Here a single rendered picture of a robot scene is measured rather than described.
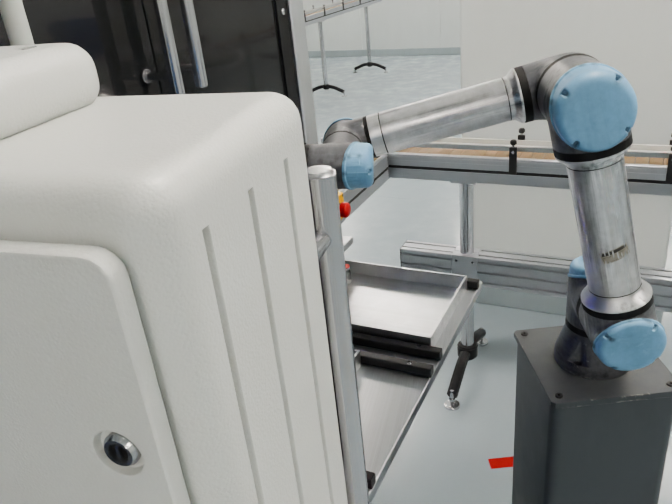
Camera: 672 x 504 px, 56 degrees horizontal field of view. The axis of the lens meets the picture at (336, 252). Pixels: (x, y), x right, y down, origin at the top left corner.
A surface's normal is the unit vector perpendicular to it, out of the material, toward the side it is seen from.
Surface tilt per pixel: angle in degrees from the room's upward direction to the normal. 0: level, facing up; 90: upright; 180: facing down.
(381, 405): 0
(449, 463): 0
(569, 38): 90
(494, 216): 90
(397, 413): 0
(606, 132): 84
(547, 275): 90
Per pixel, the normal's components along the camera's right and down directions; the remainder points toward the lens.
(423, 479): -0.10, -0.89
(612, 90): -0.13, 0.36
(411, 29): -0.43, 0.44
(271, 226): 0.95, 0.05
